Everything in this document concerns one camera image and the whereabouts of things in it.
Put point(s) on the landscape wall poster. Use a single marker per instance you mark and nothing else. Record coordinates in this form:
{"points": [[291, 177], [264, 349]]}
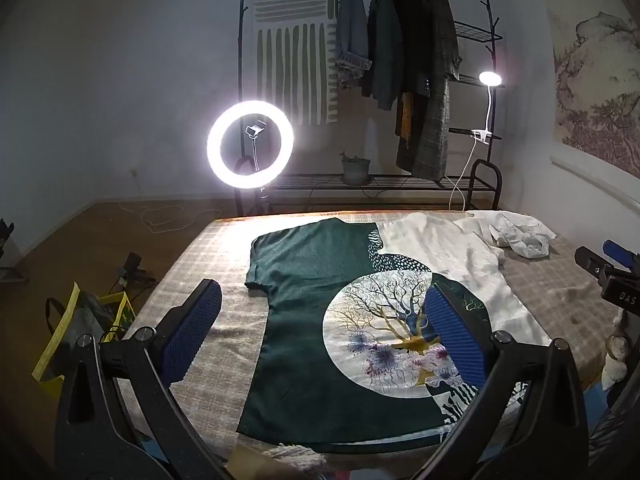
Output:
{"points": [[600, 85]]}

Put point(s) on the yellow hanging garment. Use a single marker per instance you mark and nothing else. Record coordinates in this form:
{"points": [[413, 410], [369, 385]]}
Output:
{"points": [[405, 115]]}

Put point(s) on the grey plant pot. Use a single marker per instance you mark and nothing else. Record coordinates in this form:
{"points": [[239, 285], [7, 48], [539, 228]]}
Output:
{"points": [[356, 170]]}

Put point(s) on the grey plaid coat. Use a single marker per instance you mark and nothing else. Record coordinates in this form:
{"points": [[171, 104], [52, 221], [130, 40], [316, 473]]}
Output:
{"points": [[435, 110]]}

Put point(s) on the white clip lamp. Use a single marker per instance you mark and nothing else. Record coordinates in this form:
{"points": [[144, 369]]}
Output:
{"points": [[490, 78]]}

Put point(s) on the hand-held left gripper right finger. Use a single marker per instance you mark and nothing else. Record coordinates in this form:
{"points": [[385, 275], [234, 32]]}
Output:
{"points": [[457, 335]]}

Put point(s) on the beige checked blanket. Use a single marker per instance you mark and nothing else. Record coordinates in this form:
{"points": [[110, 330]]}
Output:
{"points": [[220, 260]]}

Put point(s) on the crumpled white cloth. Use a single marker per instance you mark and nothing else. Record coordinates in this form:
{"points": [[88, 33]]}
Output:
{"points": [[520, 240]]}

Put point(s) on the black stand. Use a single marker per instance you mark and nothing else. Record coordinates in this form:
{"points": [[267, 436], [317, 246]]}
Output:
{"points": [[5, 240]]}

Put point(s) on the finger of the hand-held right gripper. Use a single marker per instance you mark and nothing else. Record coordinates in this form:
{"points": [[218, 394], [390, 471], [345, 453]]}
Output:
{"points": [[592, 260], [620, 255]]}

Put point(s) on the black metal clothes rack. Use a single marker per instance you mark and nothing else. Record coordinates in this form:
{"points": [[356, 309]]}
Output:
{"points": [[400, 180]]}

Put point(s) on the white plush toy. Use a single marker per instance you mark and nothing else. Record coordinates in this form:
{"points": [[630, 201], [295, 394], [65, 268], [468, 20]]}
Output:
{"points": [[614, 365]]}

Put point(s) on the dark striped cloth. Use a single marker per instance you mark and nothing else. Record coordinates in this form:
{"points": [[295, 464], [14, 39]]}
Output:
{"points": [[615, 430]]}

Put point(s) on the dark green jacket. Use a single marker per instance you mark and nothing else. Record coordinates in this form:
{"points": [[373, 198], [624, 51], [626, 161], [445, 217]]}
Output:
{"points": [[385, 45]]}

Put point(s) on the phone holder clamp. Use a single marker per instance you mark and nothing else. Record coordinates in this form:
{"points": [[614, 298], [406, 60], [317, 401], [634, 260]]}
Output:
{"points": [[256, 129]]}

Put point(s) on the yellow and grey bag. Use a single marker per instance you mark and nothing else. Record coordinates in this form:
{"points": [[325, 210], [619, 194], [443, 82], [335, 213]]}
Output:
{"points": [[55, 340]]}

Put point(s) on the white knitted cloth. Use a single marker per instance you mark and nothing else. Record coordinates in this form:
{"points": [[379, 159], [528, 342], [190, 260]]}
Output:
{"points": [[300, 460]]}

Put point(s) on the black coat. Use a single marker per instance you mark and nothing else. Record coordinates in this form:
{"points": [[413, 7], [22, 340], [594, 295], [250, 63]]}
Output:
{"points": [[407, 15]]}

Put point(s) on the small black tripod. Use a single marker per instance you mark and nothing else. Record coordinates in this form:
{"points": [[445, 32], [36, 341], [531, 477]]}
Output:
{"points": [[131, 265]]}

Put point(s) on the blue denim jacket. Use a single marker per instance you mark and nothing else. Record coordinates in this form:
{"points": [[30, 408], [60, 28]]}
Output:
{"points": [[352, 25]]}

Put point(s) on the green striped wall hanging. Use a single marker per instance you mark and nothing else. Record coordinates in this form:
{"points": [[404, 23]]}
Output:
{"points": [[290, 60]]}

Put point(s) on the green and white printed t-shirt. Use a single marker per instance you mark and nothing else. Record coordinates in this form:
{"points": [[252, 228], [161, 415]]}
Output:
{"points": [[300, 310]]}

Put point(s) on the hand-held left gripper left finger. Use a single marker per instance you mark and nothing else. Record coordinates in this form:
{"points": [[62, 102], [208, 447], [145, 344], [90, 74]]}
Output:
{"points": [[195, 330]]}

